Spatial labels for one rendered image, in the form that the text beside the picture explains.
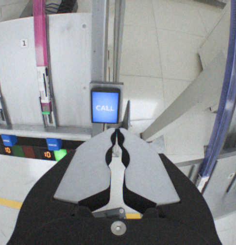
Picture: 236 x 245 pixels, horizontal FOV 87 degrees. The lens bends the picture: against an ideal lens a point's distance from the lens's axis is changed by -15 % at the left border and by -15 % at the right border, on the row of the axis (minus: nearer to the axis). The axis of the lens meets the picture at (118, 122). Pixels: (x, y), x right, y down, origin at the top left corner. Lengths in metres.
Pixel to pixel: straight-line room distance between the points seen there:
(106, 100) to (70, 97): 0.08
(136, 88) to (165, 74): 0.29
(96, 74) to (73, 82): 0.05
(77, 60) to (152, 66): 1.07
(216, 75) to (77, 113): 0.27
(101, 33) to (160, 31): 1.41
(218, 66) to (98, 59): 0.22
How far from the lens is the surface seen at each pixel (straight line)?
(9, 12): 0.86
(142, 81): 1.17
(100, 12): 0.23
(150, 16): 1.78
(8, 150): 0.42
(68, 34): 0.25
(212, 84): 0.34
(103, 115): 0.21
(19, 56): 0.28
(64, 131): 0.27
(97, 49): 0.22
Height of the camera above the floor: 0.98
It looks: 75 degrees down
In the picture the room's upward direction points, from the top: 9 degrees clockwise
